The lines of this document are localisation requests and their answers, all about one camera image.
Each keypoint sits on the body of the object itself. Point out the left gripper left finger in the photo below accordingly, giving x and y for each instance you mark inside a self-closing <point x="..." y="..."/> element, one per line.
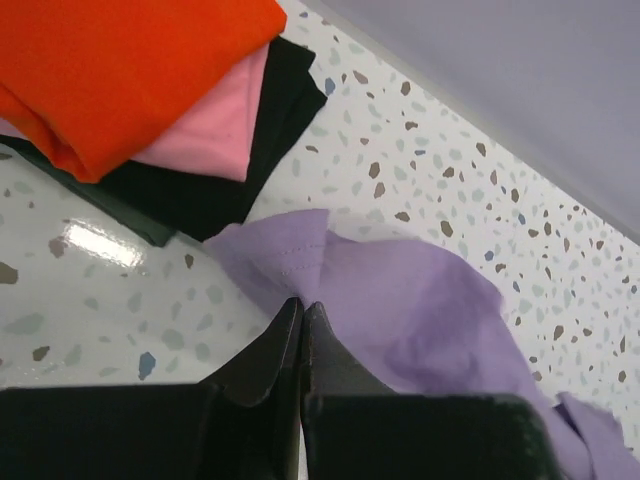
<point x="241" y="422"/>

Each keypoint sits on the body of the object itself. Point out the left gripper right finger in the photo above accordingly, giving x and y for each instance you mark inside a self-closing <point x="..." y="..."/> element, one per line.
<point x="355" y="427"/>

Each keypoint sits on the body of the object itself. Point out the lilac polo shirt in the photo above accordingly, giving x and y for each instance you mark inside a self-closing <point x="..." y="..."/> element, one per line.
<point x="418" y="317"/>

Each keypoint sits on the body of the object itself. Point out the folded black t shirt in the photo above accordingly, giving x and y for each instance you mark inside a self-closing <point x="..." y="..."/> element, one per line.
<point x="157" y="203"/>

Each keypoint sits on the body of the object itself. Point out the folded pink t shirt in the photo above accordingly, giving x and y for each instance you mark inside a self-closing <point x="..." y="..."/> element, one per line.
<point x="214" y="137"/>

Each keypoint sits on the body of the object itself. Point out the folded orange t shirt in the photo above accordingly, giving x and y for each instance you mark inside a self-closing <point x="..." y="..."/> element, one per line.
<point x="92" y="83"/>

